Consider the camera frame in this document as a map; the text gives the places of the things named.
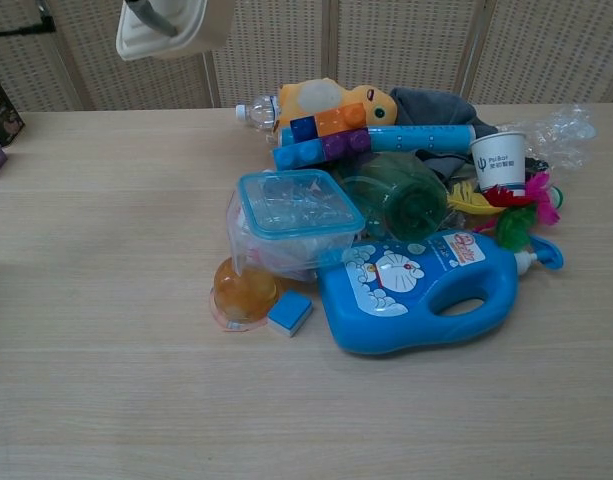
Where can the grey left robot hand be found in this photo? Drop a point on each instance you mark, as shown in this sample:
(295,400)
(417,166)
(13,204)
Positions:
(153,17)

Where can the beige lidded food box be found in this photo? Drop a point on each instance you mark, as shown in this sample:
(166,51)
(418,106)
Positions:
(196,32)

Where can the dark green printed box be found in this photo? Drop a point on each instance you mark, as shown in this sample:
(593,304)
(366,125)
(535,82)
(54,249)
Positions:
(1,117)

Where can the clear plastic water bottle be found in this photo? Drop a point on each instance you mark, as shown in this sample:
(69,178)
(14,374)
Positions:
(260,111)

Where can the yellow plush toy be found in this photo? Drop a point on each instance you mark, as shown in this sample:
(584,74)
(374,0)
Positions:
(311,97)

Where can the dark blue toy building block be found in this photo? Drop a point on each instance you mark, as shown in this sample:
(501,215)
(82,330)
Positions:
(303,130)

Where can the light blue toy building block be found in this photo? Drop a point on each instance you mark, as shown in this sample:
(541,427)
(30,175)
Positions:
(298,154)

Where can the orange toy building block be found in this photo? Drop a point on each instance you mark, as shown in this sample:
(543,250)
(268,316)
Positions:
(342,119)

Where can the purple toy building block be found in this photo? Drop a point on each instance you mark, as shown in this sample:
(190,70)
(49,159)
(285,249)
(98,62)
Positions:
(346,144)

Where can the clear container with blue lid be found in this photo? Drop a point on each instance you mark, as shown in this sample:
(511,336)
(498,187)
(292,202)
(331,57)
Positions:
(296,202)

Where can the clear zip plastic bag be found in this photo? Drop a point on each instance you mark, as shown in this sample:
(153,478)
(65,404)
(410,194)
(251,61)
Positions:
(238,235)

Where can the wooden rattan folding screen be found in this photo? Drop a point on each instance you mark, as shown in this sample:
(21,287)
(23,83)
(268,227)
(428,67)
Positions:
(396,45)

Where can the light blue plastic tube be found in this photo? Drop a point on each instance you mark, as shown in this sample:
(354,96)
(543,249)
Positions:
(416,136)

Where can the orange jelly cup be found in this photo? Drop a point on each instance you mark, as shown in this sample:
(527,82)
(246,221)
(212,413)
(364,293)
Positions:
(243,295)

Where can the grey cloth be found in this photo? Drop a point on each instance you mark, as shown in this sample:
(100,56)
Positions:
(431,107)

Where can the green transparent plastic bottle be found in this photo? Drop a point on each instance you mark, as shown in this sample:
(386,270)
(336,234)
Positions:
(411,205)

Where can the blue and white eraser block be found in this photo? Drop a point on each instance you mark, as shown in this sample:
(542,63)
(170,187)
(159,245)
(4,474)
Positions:
(288,312)

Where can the blue cartoon detergent bottle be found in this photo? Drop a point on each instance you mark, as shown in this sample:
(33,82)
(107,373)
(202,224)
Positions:
(386,310)

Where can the white printed paper cup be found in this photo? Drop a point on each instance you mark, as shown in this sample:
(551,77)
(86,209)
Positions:
(498,162)

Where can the colourful feather shuttlecock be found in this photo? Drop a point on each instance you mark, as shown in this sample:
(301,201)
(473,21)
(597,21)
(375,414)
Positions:
(516,220)

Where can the crumpled clear plastic wrap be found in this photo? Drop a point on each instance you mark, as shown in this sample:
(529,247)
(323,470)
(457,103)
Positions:
(561,132)

